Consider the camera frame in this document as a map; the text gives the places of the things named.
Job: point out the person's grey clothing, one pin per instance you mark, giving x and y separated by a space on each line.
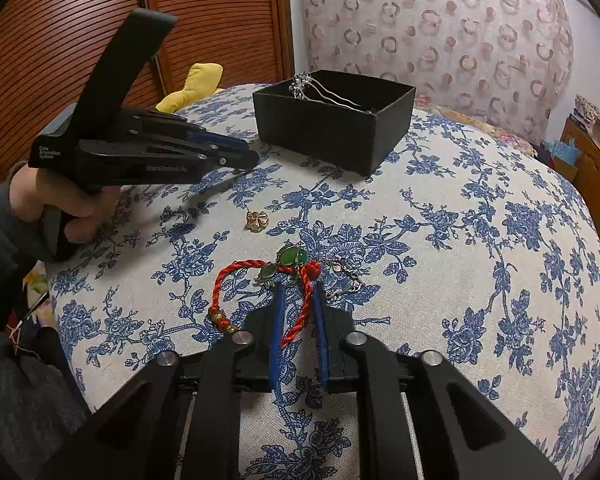
20 410

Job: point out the person's left forearm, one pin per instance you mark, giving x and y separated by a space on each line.
5 240

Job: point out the large green jade pendant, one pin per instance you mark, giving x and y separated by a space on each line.
290 257

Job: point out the black box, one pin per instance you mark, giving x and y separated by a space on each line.
320 140

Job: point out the brown slatted wooden wardrobe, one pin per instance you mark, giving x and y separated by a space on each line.
205 10

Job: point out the small brown cardboard box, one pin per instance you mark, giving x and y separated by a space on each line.
564 170

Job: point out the floral bed blanket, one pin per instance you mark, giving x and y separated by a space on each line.
505 135

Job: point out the gold flower brooch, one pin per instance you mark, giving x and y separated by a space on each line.
256 221

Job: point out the silver flower hairpin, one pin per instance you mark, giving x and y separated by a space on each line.
300 82

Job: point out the person's left hand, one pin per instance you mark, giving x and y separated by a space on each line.
55 195

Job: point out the yellow plush toy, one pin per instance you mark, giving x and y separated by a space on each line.
200 80

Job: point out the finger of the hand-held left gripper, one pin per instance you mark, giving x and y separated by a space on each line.
215 140
230 160

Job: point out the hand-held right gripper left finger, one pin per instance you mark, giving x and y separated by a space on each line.
279 330

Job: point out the blue plastic bag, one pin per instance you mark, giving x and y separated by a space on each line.
570 150

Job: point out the small green jade pendant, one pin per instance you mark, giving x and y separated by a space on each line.
267 273

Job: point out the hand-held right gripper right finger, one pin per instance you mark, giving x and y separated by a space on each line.
321 330

